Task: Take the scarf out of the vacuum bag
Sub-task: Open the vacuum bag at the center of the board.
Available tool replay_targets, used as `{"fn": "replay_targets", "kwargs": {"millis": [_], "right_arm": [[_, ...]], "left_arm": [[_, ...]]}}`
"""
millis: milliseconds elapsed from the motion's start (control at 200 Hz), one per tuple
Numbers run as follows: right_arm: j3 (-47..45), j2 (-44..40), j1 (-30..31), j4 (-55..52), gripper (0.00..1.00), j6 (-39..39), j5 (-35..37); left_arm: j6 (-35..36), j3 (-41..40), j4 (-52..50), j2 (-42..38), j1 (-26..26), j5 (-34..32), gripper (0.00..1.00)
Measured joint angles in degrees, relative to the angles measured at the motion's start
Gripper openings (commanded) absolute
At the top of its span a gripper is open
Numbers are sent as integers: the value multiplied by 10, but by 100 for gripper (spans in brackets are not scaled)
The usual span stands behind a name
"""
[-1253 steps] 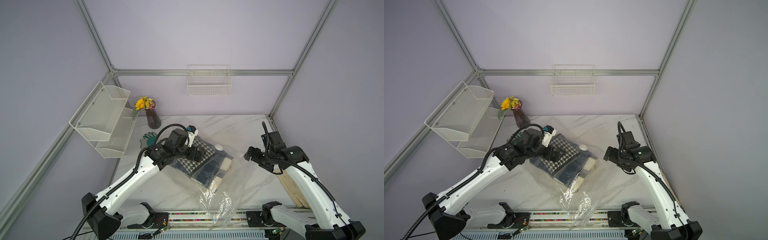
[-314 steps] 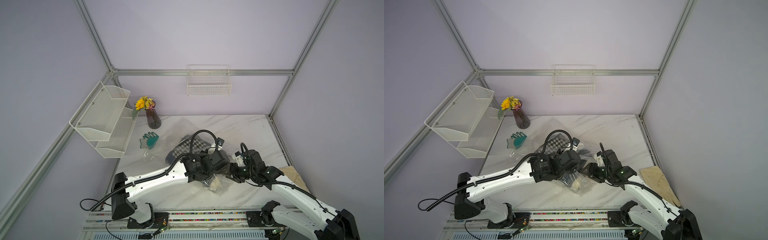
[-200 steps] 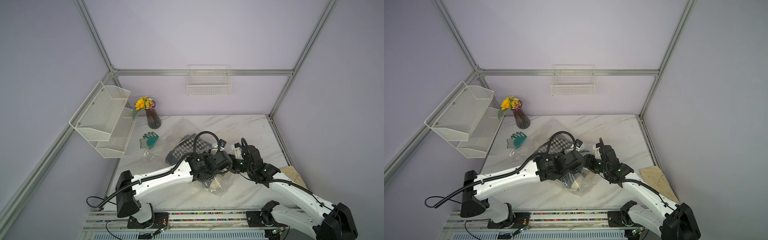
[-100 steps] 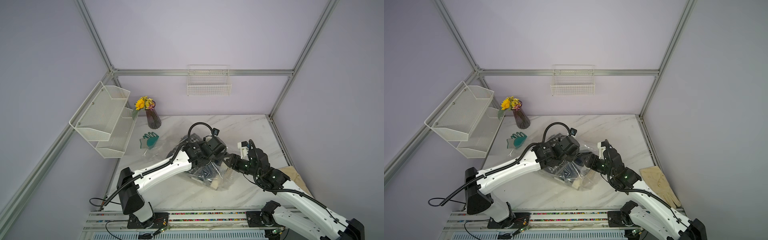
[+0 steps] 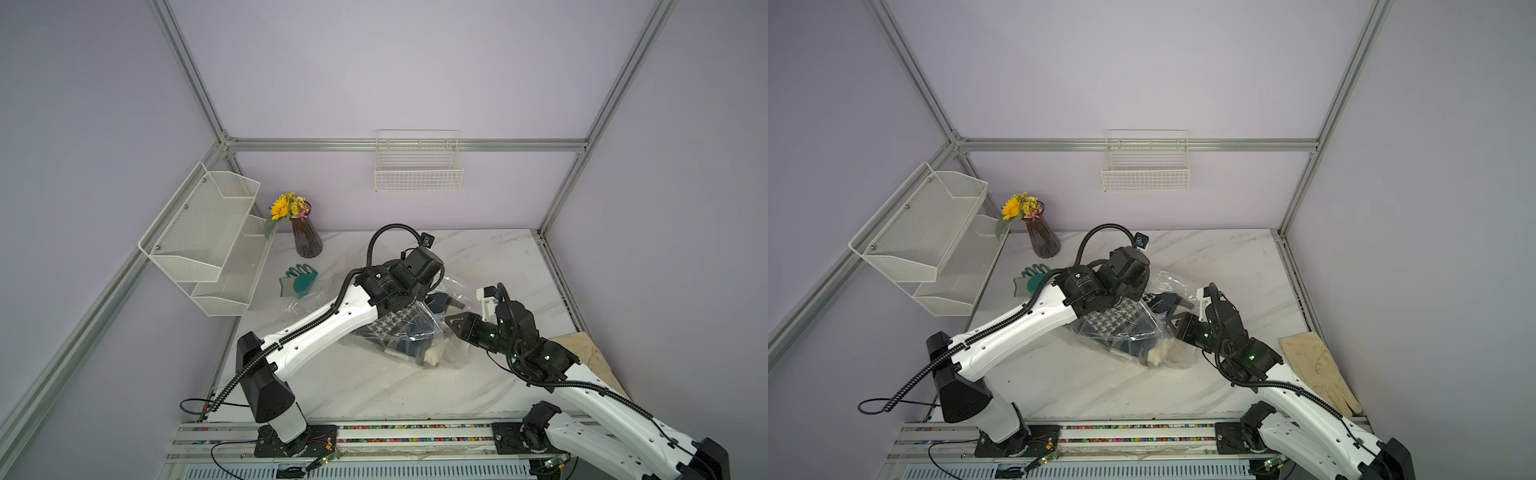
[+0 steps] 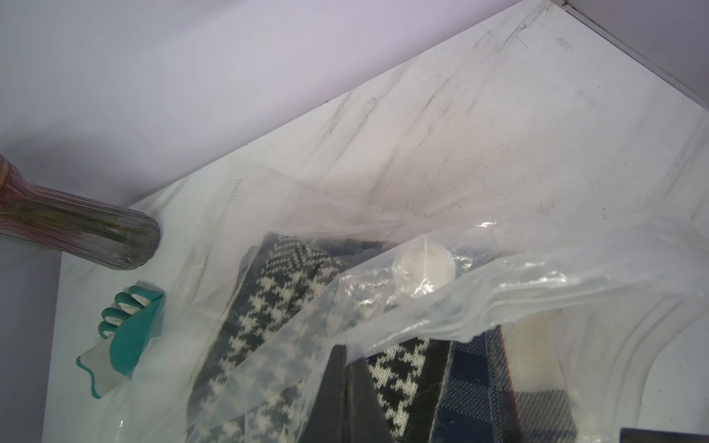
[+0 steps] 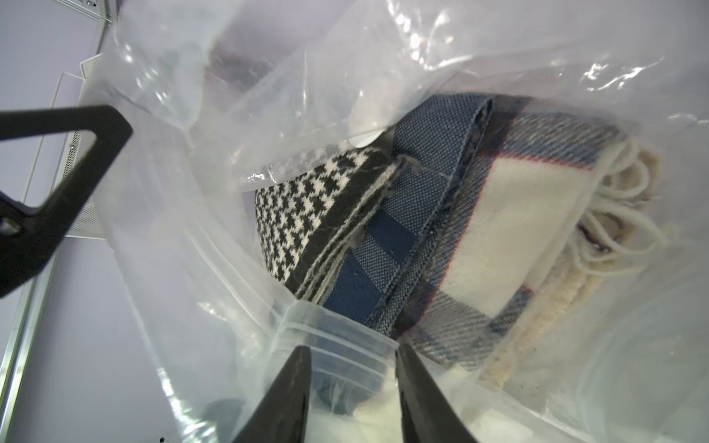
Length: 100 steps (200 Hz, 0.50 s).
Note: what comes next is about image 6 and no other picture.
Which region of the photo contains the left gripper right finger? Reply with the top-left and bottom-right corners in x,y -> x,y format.
347,359 -> 394,443

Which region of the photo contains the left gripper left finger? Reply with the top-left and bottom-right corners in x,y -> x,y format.
299,345 -> 347,443

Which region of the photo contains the black white houndstooth scarf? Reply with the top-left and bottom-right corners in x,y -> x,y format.
185,231 -> 452,443

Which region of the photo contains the navy plaid scarf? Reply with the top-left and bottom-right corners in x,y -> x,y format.
431,327 -> 522,442

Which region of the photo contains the clear plastic vacuum bag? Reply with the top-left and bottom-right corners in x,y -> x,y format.
98,162 -> 708,442

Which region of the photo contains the white bag valve cap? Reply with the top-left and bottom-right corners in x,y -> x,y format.
393,237 -> 457,300

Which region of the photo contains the cream plaid scarf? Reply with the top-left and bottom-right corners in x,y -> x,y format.
500,313 -> 577,442

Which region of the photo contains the green white work glove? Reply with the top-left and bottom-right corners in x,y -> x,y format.
76,285 -> 164,399

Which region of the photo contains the purple ribbed glass vase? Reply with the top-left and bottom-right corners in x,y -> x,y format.
1,158 -> 162,271

